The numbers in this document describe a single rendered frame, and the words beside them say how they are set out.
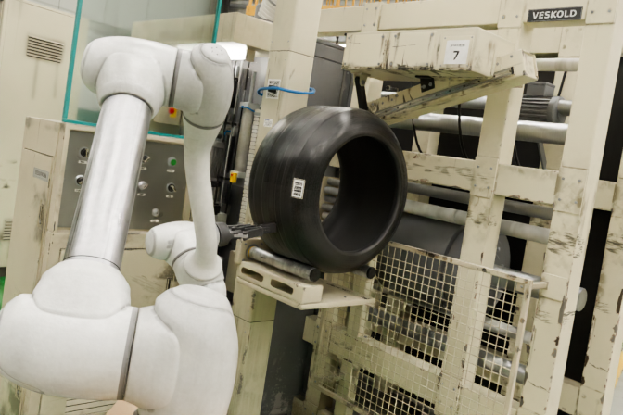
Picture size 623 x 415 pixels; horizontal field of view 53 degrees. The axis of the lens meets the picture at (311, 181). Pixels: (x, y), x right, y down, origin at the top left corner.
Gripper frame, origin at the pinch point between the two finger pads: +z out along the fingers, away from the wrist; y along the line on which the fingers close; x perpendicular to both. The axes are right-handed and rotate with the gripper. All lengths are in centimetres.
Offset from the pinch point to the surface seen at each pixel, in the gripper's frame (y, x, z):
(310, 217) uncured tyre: -11.7, -5.0, 8.0
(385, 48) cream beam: 3, -62, 55
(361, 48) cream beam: 15, -62, 55
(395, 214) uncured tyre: -12, -2, 49
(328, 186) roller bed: 37, -5, 63
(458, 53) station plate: -30, -60, 55
